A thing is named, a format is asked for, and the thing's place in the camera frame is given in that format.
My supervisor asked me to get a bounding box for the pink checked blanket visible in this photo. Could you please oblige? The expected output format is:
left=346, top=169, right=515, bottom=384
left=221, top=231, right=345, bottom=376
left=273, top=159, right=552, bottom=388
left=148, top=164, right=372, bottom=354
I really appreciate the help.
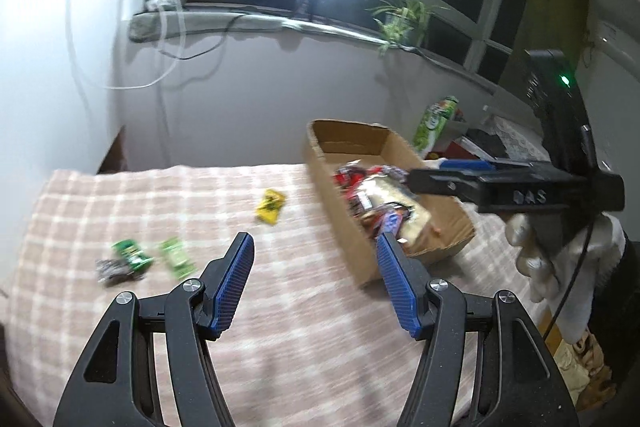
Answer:
left=0, top=163, right=556, bottom=427

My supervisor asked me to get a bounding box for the patterned beige cloth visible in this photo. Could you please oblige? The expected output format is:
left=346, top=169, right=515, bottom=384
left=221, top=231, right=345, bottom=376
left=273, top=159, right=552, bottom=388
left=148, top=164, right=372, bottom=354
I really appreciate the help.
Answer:
left=554, top=332, right=617, bottom=414

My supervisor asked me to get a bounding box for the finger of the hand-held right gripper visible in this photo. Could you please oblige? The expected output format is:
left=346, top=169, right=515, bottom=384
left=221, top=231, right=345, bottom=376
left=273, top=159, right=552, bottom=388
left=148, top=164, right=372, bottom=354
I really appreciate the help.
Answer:
left=407, top=168, right=501, bottom=202
left=440, top=158, right=557, bottom=174

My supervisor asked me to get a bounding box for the person's right hand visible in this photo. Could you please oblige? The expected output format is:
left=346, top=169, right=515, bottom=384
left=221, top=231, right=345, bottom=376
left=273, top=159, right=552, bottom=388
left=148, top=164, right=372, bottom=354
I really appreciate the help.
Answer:
left=504, top=212, right=626, bottom=343

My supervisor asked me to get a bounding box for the white lace cloth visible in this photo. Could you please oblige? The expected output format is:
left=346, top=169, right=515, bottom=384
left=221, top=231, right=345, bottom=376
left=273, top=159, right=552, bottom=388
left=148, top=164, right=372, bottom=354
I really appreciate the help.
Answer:
left=487, top=114, right=554, bottom=164

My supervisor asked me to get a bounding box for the green drink carton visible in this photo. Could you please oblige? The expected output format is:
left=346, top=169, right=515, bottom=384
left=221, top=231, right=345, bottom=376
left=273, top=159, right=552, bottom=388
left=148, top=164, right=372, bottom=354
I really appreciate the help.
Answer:
left=414, top=95, right=460, bottom=152

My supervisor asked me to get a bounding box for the dark grey snack packet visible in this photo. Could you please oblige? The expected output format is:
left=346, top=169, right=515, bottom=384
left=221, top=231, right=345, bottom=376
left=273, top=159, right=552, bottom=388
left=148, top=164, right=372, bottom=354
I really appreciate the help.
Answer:
left=95, top=258, right=138, bottom=286

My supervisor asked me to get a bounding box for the potted spider plant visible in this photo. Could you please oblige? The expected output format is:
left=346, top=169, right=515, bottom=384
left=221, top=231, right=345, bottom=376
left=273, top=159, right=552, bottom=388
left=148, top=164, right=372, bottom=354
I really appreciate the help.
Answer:
left=367, top=0, right=451, bottom=58

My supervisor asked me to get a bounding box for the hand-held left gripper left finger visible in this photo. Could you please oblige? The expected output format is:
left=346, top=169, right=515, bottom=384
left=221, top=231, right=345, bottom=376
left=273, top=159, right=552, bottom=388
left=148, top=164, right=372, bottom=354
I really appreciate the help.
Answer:
left=52, top=232, right=256, bottom=427

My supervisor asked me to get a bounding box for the white cable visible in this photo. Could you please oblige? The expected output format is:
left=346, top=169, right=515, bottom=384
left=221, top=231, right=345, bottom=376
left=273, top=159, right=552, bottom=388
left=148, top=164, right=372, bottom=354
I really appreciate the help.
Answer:
left=65, top=0, right=187, bottom=90

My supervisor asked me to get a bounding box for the yellow snack packet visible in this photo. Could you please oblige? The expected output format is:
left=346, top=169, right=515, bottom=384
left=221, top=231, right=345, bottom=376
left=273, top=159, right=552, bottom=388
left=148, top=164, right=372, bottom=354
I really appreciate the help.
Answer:
left=256, top=188, right=287, bottom=226

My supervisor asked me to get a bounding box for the grey windowsill cloth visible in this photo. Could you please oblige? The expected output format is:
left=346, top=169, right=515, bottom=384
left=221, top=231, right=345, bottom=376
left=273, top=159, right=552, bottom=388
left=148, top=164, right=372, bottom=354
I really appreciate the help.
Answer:
left=127, top=9, right=383, bottom=46

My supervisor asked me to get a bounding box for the brown cardboard box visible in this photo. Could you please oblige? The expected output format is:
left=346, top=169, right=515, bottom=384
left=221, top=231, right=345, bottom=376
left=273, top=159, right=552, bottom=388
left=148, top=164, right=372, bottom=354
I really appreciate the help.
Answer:
left=302, top=119, right=476, bottom=288

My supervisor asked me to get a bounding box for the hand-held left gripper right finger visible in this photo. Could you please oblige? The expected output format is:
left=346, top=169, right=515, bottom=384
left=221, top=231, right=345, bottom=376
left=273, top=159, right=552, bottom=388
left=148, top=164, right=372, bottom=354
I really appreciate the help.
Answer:
left=375, top=231, right=581, bottom=427

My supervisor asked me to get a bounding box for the light green snack packet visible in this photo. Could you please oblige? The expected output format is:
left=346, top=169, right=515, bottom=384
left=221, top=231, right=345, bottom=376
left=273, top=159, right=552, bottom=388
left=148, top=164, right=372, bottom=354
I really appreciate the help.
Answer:
left=159, top=238, right=197, bottom=279

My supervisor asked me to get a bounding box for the pile of mixed snack packets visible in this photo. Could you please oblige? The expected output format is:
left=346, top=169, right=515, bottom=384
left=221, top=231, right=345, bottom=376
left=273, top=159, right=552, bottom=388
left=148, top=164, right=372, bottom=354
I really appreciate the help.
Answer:
left=332, top=162, right=434, bottom=249

